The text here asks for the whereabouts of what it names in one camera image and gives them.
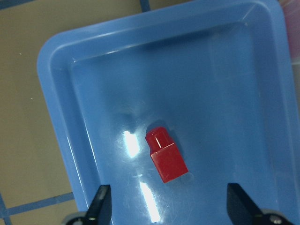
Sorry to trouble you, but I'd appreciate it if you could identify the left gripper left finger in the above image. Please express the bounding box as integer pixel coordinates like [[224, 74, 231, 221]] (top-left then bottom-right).
[[62, 185, 111, 225]]

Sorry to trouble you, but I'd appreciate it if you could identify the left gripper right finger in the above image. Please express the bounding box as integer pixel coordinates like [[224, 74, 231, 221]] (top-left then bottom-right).
[[226, 183, 292, 225]]

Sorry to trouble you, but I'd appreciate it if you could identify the red block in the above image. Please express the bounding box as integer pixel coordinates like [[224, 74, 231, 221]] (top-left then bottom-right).
[[145, 127, 188, 183]]

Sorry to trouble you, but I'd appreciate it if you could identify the blue plastic tray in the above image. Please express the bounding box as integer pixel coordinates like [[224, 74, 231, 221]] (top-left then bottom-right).
[[37, 0, 300, 225]]

